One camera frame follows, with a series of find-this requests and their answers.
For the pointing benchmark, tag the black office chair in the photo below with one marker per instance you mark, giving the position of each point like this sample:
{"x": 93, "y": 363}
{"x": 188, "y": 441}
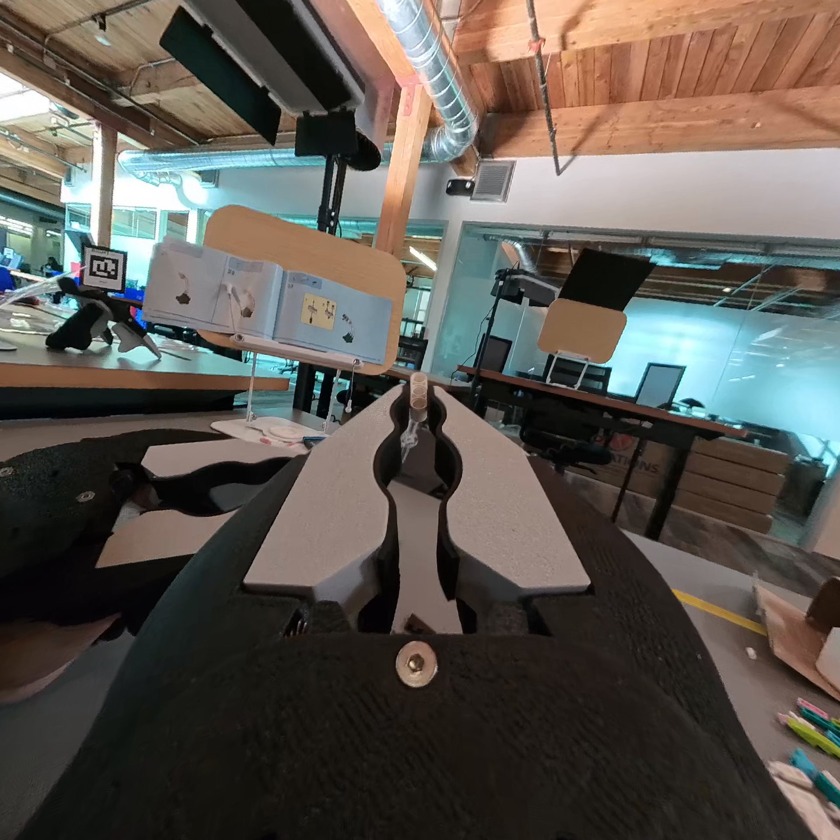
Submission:
{"x": 564, "y": 433}

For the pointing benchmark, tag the cardboard box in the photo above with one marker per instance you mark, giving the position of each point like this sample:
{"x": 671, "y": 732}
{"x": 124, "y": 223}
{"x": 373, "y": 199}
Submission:
{"x": 787, "y": 630}

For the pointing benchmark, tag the black ceiling pipe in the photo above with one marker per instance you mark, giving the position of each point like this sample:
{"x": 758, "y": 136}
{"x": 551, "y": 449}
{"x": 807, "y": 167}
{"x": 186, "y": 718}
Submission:
{"x": 544, "y": 85}

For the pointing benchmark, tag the open instruction booklet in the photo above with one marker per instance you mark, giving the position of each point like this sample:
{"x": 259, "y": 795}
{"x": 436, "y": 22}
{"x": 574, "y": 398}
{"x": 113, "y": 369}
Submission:
{"x": 262, "y": 302}

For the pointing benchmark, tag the dark computer monitor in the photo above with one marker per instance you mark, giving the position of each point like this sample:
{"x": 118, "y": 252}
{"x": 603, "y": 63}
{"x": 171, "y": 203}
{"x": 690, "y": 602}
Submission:
{"x": 659, "y": 387}

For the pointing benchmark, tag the person's left hand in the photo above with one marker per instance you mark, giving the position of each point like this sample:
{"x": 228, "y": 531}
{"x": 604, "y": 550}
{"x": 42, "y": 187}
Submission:
{"x": 46, "y": 656}

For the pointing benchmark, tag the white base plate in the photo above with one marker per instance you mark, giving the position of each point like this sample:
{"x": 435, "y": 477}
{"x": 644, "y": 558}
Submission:
{"x": 243, "y": 430}

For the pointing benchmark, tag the small wooden board stand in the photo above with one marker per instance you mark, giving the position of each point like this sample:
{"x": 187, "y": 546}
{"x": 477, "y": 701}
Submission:
{"x": 581, "y": 331}

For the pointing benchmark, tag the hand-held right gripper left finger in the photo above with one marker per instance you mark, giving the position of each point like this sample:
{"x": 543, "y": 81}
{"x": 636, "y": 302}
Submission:
{"x": 321, "y": 512}

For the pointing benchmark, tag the grey wall vent grille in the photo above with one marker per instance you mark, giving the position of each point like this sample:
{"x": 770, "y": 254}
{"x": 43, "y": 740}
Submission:
{"x": 493, "y": 180}

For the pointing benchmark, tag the wooden support post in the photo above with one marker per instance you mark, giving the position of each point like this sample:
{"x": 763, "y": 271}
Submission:
{"x": 403, "y": 177}

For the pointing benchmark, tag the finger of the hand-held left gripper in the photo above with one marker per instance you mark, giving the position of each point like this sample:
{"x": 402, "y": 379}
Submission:
{"x": 157, "y": 538}
{"x": 210, "y": 456}

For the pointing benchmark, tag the wooden book stand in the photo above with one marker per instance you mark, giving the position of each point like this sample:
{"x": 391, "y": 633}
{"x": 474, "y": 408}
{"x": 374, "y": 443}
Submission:
{"x": 315, "y": 262}

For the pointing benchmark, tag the black tilted panel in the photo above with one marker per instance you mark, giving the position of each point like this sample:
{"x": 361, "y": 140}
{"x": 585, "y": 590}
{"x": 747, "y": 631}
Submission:
{"x": 607, "y": 279}

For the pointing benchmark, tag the black wall speaker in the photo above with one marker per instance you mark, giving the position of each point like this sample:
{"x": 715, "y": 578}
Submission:
{"x": 459, "y": 186}

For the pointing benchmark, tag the grey desk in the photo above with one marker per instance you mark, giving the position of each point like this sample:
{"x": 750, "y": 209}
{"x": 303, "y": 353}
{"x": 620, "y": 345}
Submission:
{"x": 52, "y": 761}

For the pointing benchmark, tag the small blue black box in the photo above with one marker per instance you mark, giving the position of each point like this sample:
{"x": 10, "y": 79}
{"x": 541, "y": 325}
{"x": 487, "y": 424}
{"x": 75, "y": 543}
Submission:
{"x": 313, "y": 439}

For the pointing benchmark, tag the clear round dish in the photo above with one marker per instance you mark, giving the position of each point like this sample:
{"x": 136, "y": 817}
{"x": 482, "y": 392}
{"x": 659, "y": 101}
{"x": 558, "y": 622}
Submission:
{"x": 285, "y": 433}

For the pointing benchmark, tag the silver air duct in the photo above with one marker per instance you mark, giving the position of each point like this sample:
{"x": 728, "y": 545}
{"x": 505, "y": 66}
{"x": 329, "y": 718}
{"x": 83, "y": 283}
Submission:
{"x": 433, "y": 72}

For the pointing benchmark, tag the black tripod with device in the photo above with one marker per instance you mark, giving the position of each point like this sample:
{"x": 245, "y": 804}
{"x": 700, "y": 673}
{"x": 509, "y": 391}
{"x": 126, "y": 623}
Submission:
{"x": 508, "y": 289}

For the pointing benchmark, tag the black lamp pole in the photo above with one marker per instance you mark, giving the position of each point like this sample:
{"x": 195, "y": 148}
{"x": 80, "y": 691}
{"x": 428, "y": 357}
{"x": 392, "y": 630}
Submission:
{"x": 331, "y": 197}

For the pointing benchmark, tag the clear plastic toy piece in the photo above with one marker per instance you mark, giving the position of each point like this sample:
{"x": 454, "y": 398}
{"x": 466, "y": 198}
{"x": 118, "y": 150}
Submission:
{"x": 418, "y": 394}

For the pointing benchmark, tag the stack of cardboard boxes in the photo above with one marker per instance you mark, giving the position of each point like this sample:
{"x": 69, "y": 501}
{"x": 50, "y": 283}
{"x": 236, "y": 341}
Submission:
{"x": 728, "y": 479}

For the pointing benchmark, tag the idle hand-held gripper with tag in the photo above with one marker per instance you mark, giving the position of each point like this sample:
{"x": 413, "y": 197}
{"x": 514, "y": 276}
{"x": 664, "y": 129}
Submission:
{"x": 85, "y": 318}

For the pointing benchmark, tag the wooden desk with dark edge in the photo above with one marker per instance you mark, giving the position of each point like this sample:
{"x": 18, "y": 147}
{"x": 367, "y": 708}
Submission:
{"x": 131, "y": 374}

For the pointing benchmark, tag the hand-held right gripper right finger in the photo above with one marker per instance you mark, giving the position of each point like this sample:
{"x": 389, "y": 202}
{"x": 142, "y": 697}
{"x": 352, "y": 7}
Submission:
{"x": 512, "y": 518}

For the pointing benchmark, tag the black overhead lamp panel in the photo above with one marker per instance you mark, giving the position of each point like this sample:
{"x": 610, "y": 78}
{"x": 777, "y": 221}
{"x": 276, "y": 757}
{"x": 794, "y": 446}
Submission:
{"x": 262, "y": 59}

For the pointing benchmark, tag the long brown office desk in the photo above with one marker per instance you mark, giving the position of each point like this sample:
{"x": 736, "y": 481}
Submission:
{"x": 590, "y": 400}

